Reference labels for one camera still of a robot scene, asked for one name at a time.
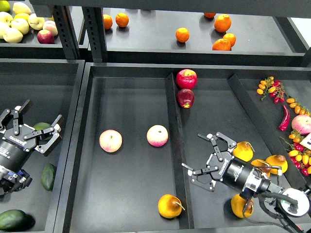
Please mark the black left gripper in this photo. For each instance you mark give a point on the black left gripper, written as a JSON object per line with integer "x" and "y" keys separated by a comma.
{"x": 20, "y": 141}

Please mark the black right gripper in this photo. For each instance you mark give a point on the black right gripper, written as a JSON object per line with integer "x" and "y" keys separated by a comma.
{"x": 222, "y": 166}

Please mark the dark green avocado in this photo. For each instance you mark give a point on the dark green avocado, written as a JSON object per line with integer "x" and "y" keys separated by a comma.
{"x": 48, "y": 176}

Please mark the yellow pear with stem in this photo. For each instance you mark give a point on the yellow pear with stem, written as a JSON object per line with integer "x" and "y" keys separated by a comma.
{"x": 169, "y": 206}

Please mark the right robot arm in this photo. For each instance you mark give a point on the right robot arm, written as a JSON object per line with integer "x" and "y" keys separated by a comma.
{"x": 277, "y": 202}

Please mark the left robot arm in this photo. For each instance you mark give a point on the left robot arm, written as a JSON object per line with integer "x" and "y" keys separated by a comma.
{"x": 12, "y": 182}

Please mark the yellow pear under arm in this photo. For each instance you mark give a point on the yellow pear under arm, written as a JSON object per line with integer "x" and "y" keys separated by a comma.
{"x": 261, "y": 165}

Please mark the green avocado upper left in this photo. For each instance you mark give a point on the green avocado upper left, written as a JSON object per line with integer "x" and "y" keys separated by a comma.
{"x": 41, "y": 126}

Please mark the yellow pear upper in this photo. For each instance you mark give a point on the yellow pear upper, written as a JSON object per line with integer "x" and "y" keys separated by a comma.
{"x": 244, "y": 151}

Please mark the yellow pear bottom right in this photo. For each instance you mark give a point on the yellow pear bottom right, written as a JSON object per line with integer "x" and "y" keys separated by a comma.
{"x": 240, "y": 207}

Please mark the yellow pear right edge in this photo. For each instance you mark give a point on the yellow pear right edge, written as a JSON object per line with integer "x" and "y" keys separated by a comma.
{"x": 278, "y": 160}

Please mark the dark avocado bottom left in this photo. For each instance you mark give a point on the dark avocado bottom left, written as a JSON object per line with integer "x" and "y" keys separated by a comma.
{"x": 12, "y": 220}

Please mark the pale yellow pear top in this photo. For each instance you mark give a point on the pale yellow pear top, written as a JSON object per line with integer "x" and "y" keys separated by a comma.
{"x": 20, "y": 7}

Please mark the black left tray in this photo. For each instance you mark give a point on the black left tray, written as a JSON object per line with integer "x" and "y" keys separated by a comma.
{"x": 53, "y": 86}

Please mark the pink peach centre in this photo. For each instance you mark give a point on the pink peach centre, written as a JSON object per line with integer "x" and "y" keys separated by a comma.
{"x": 157, "y": 136}

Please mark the dark red apple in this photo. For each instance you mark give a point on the dark red apple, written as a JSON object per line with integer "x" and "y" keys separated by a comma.
{"x": 185, "y": 98}

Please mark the red chili pepper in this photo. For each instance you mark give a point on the red chili pepper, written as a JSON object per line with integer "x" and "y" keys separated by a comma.
{"x": 286, "y": 119}

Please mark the pink peach left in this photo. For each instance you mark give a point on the pink peach left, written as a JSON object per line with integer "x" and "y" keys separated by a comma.
{"x": 110, "y": 140}

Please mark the red apple on shelf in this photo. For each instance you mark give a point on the red apple on shelf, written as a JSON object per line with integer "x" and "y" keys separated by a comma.
{"x": 45, "y": 37}

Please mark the cherry tomato bunch lower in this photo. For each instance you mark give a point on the cherry tomato bunch lower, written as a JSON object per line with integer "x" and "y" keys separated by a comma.
{"x": 299, "y": 154}

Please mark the cherry tomato bunch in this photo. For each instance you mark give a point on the cherry tomato bunch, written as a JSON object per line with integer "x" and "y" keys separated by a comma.
{"x": 299, "y": 154}
{"x": 273, "y": 88}

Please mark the large black divided tray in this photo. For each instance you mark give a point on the large black divided tray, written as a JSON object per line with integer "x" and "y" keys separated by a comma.
{"x": 119, "y": 192}

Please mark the bright red apple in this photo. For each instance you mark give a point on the bright red apple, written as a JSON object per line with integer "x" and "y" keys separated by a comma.
{"x": 186, "y": 78}

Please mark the pale yellow apple front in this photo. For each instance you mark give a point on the pale yellow apple front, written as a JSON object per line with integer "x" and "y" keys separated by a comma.
{"x": 12, "y": 35}

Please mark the pale yellow apple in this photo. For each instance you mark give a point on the pale yellow apple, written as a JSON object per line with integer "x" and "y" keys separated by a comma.
{"x": 7, "y": 18}
{"x": 12, "y": 35}
{"x": 36, "y": 22}
{"x": 21, "y": 25}

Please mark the white label card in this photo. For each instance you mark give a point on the white label card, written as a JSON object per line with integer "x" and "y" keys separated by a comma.
{"x": 306, "y": 142}

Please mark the pink peach right edge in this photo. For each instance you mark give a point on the pink peach right edge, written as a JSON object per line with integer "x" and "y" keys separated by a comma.
{"x": 302, "y": 124}

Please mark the cherry tomato bunch upper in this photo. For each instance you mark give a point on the cherry tomato bunch upper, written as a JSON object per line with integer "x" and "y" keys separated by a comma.
{"x": 273, "y": 88}

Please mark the pink peach on shelf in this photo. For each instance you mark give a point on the pink peach on shelf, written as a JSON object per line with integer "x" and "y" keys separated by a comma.
{"x": 50, "y": 26}

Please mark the pale yellow apple middle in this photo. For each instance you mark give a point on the pale yellow apple middle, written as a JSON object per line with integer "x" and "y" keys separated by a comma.
{"x": 21, "y": 25}

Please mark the pale yellow apple right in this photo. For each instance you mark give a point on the pale yellow apple right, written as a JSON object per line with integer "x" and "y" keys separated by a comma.
{"x": 36, "y": 22}

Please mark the yellow lemon on shelf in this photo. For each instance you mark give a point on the yellow lemon on shelf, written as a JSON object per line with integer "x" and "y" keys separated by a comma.
{"x": 24, "y": 16}

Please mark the pale yellow apple left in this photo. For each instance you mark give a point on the pale yellow apple left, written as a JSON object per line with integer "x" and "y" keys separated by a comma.
{"x": 7, "y": 18}

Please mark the black shelf rack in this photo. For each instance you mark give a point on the black shelf rack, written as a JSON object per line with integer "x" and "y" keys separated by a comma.
{"x": 265, "y": 32}

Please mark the orange front right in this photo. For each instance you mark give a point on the orange front right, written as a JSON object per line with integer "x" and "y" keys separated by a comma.
{"x": 222, "y": 44}

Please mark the green lime corner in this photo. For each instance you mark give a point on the green lime corner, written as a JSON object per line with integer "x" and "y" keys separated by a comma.
{"x": 5, "y": 6}

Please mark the orange right small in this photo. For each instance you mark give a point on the orange right small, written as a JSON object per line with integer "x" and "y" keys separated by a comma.
{"x": 231, "y": 38}

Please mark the orange centre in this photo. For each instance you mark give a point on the orange centre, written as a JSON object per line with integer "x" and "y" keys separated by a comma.
{"x": 182, "y": 35}

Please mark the orange large upper right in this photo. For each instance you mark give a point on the orange large upper right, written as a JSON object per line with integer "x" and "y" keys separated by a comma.
{"x": 222, "y": 23}

